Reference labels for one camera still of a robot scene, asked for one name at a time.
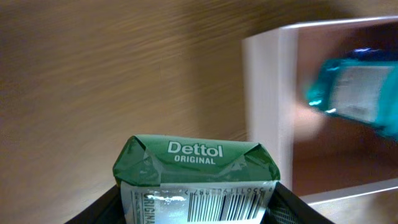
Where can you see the blue Listerine mouthwash bottle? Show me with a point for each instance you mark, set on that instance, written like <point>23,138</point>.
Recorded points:
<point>361,86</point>

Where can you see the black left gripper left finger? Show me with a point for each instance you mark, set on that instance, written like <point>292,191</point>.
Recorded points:
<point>108,209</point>

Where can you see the pink open box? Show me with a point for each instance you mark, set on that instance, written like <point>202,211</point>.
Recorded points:
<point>320,158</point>

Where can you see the green Dettol soap bar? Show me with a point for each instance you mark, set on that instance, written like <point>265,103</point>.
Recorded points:
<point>168,179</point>

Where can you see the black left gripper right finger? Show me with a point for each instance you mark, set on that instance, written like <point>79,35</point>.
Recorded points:
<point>285,207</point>

